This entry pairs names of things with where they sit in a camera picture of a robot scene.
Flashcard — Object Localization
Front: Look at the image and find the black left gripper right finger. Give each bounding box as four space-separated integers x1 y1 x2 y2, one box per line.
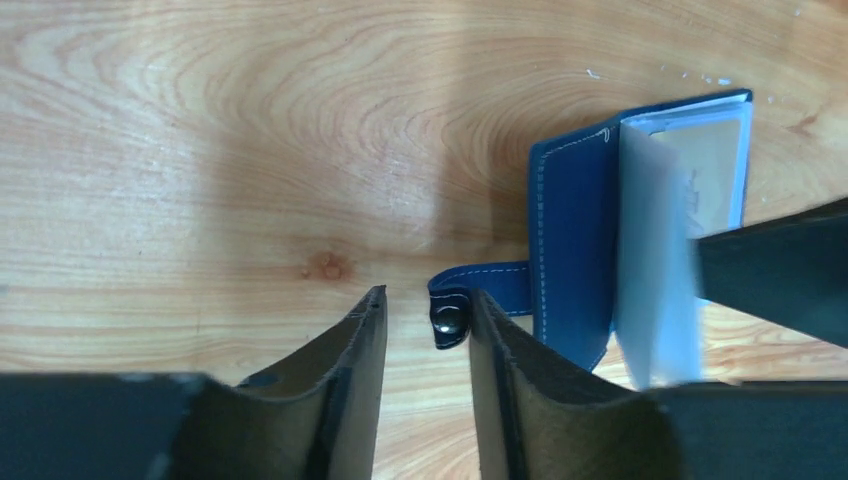
469 291 847 479

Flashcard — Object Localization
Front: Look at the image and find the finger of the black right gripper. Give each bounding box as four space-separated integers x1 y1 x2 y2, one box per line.
696 198 847 348

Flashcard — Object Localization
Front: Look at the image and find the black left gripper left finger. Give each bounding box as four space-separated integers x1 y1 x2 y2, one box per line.
1 286 387 479

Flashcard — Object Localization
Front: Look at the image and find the blue leather card holder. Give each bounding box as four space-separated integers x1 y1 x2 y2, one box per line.
427 89 754 389

